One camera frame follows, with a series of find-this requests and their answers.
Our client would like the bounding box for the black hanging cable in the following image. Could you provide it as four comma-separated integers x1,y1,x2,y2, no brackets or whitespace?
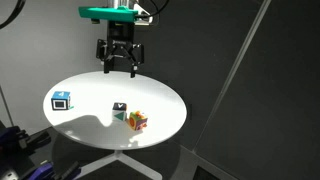
0,0,26,30

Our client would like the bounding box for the black camera cable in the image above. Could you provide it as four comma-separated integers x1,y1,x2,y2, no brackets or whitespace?
133,0,170,18

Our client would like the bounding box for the blue purple clamp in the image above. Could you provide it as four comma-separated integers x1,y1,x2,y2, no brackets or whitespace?
19,160,82,180

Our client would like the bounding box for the green camera mount plate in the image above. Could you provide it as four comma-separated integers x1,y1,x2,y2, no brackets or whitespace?
78,5,139,24

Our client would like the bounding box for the black clamp stand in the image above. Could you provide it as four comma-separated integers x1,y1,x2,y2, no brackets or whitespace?
0,123,53,158

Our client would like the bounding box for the thin grey metal pole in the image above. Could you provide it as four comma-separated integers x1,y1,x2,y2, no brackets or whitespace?
0,84,15,128

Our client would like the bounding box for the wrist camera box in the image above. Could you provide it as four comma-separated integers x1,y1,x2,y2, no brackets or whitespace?
134,12,155,26

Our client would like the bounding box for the orange yellow green block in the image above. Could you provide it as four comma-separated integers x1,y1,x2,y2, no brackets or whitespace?
128,110,149,132

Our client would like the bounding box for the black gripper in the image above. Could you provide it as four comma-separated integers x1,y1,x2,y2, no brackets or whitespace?
96,20,145,79

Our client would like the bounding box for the white table base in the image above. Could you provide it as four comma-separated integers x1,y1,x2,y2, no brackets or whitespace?
74,149,164,180

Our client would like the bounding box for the blue white number block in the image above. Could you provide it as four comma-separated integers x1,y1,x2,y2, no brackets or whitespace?
50,90,72,111

